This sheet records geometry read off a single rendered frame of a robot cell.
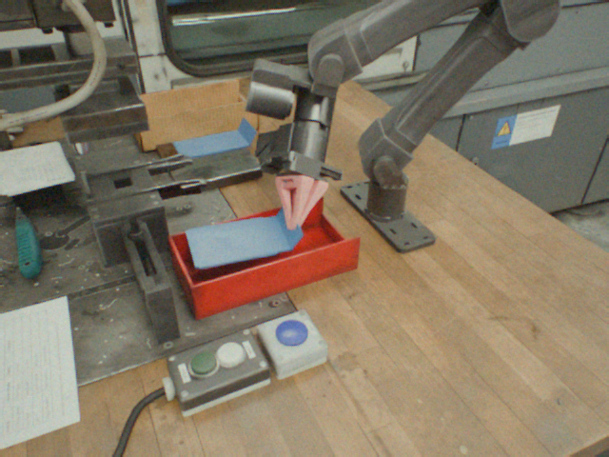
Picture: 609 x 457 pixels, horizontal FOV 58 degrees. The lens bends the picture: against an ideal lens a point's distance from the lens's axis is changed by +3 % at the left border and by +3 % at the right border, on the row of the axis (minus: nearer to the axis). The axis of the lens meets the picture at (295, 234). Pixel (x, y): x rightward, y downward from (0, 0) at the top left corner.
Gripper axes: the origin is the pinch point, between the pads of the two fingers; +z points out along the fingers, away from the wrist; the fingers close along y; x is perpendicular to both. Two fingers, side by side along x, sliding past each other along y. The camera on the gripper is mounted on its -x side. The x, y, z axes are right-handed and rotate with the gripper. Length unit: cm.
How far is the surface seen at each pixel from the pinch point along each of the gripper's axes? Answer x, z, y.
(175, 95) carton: -47, -27, 2
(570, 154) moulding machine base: -43, -62, -161
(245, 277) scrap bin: 0.7, 8.7, 7.0
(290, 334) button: 9.6, 14.5, 4.8
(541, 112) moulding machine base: -40, -69, -131
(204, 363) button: 6.2, 19.1, 13.9
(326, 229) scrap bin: -3.8, -1.2, -9.7
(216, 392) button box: 8.2, 21.8, 12.7
